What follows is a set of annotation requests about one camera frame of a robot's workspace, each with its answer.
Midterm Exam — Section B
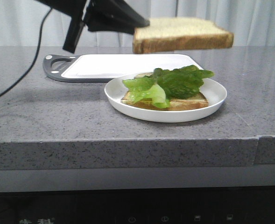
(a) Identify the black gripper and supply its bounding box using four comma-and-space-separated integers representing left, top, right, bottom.
39, 0, 150, 53

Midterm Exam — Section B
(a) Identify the white round plate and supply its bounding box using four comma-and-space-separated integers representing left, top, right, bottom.
105, 73, 227, 123

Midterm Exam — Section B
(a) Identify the bread slice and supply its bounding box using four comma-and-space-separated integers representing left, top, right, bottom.
132, 17, 234, 54
121, 92, 209, 111

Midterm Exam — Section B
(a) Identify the white curtain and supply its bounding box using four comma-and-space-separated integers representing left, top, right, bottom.
0, 0, 275, 47

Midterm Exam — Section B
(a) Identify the green lettuce leaf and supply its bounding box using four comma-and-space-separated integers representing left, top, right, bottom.
122, 65, 214, 108

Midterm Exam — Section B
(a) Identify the white cutting board grey rim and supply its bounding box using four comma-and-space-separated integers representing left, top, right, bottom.
42, 54, 201, 83

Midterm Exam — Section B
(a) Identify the black appliance under counter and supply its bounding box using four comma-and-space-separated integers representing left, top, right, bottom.
0, 186, 275, 224

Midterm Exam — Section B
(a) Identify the black cable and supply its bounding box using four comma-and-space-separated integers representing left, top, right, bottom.
0, 8, 53, 105

